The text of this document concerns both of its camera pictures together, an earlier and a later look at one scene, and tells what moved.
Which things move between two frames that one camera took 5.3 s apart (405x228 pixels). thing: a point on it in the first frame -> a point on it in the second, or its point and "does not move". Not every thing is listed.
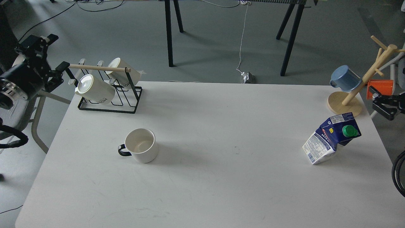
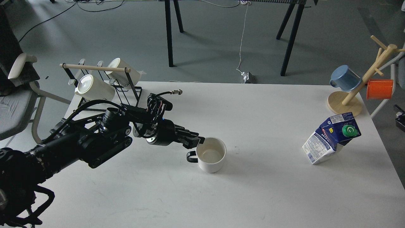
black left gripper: [29, 78] -> [166, 133]
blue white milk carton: [339, 130] does not move
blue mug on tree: [344, 78] does not move
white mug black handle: [141, 144] -> [211, 155]
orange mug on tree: [384, 87] does not move
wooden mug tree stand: [343, 103] does not move
